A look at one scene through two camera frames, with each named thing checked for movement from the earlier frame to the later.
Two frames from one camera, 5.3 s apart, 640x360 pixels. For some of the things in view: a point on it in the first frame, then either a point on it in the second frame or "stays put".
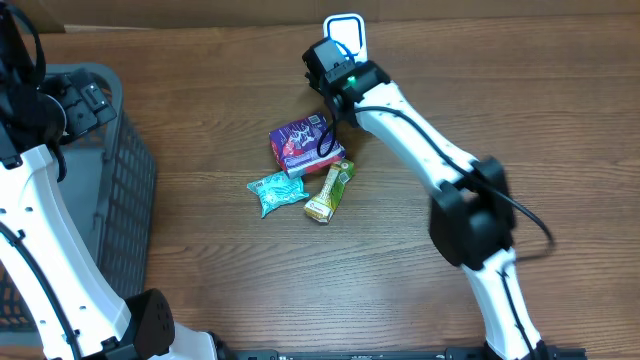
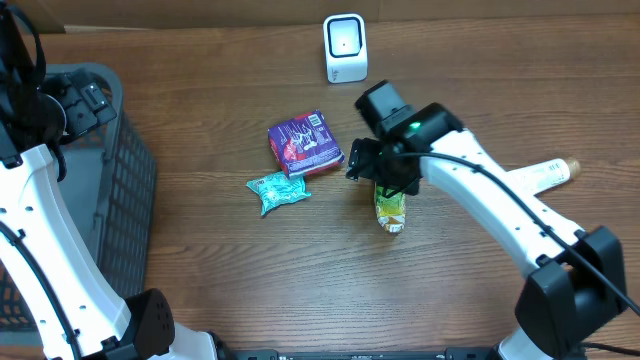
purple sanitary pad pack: (296, 146) stays put
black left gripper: (82, 117) stays put
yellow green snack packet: (321, 207) → (390, 210)
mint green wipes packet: (277, 190) stays put
